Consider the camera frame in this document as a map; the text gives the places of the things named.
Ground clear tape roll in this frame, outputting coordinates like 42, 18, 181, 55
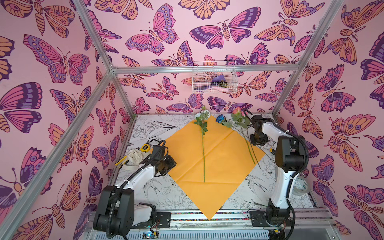
292, 176, 310, 196

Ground blue fake flower stem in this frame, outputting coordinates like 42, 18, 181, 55
216, 115, 227, 124

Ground green circuit board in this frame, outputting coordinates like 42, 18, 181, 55
142, 232, 159, 240

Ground pink fake rose stem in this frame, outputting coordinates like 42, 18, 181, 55
221, 107, 259, 165

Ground white fake flower stem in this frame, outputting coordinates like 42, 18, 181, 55
194, 106, 211, 183

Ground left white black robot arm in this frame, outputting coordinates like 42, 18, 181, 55
93, 140, 177, 240

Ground white wire wall basket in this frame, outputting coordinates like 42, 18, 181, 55
191, 63, 239, 95

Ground orange wrapping paper sheet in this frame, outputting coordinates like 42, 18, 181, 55
166, 117, 265, 220

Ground white ribbon bundle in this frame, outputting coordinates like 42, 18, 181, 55
121, 149, 150, 171

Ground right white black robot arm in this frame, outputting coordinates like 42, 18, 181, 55
250, 115, 309, 225

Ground yellow handled tool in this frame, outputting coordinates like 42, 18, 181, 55
115, 156, 128, 167

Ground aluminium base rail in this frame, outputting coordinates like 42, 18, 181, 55
82, 209, 341, 240

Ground yellow tape measure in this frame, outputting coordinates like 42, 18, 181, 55
140, 144, 151, 153

